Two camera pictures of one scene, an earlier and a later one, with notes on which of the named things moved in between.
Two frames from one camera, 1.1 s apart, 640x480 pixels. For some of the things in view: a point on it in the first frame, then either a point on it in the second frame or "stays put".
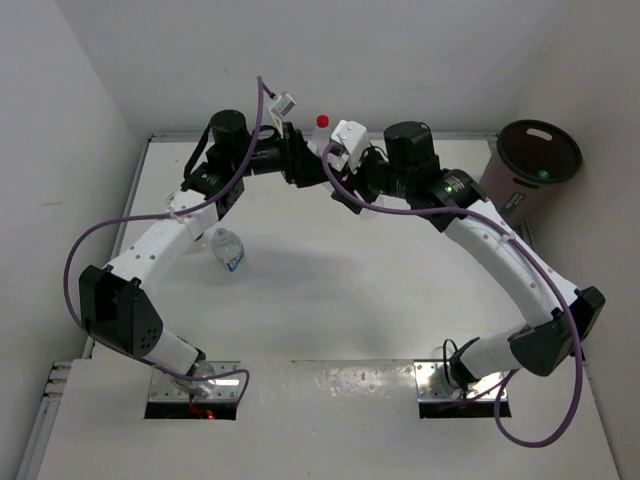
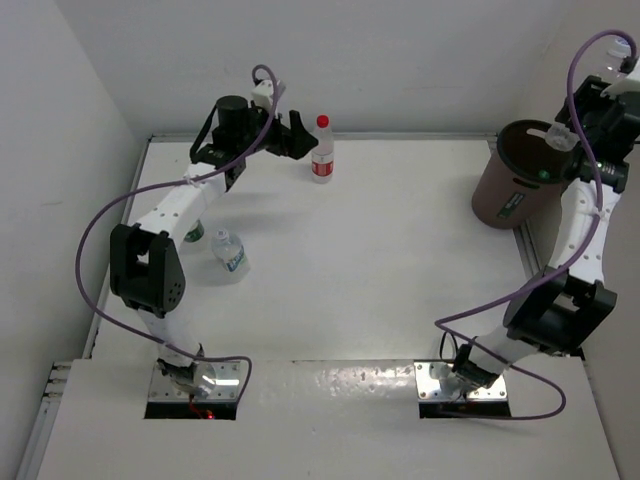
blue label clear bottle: x=228 y=247 stays put
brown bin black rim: x=527 y=163 stays put
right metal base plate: x=433 y=384 stays put
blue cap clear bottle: x=369 y=214 to x=561 y=138
